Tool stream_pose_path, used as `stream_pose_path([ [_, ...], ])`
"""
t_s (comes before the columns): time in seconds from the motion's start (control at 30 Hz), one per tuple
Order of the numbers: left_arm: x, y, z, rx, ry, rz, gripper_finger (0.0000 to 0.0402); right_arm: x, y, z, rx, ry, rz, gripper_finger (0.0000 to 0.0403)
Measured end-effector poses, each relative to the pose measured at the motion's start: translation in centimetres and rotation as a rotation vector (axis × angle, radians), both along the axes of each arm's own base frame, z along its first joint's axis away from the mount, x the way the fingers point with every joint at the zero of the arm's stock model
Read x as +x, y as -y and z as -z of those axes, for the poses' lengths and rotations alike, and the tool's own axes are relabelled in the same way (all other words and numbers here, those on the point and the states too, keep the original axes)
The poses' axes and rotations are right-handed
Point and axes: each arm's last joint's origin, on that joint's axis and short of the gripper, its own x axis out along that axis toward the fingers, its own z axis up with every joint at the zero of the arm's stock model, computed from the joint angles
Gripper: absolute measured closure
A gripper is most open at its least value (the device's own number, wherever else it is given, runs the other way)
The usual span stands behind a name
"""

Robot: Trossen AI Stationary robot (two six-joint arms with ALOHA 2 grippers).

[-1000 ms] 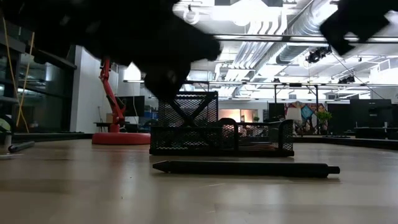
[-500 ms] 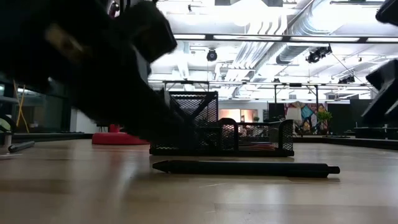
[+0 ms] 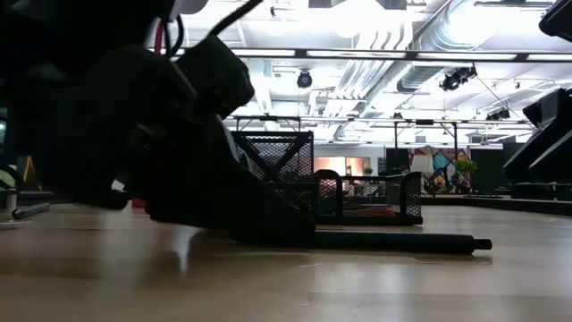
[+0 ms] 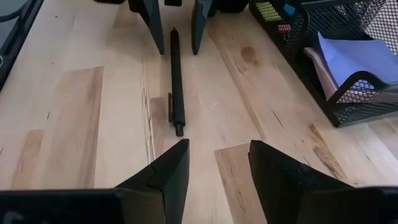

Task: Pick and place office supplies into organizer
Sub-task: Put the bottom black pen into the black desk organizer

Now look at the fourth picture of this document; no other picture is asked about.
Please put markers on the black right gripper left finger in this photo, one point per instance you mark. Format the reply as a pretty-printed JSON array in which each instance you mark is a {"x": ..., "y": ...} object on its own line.
[{"x": 174, "y": 186}]

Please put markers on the green sticky note block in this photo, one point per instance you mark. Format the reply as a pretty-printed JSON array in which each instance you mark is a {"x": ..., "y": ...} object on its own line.
[{"x": 268, "y": 11}]

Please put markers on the black aluminium rig frame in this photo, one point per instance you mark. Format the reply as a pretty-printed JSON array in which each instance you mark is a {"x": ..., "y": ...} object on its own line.
[{"x": 18, "y": 40}]

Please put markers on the black mesh desk organizer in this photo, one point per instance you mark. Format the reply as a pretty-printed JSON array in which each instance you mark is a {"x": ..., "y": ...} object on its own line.
[{"x": 357, "y": 105}]

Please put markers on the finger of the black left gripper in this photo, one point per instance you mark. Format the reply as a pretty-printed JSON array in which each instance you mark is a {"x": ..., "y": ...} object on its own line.
[
  {"x": 152, "y": 21},
  {"x": 199, "y": 28}
]

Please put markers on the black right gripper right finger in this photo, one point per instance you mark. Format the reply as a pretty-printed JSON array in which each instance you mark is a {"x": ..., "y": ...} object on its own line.
[{"x": 280, "y": 180}]

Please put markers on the small blue clip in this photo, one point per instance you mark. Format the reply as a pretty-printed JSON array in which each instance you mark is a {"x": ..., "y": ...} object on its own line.
[{"x": 289, "y": 10}]

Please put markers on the black pen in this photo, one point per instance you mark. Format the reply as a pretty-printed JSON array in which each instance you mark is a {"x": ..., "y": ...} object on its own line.
[{"x": 176, "y": 81}]

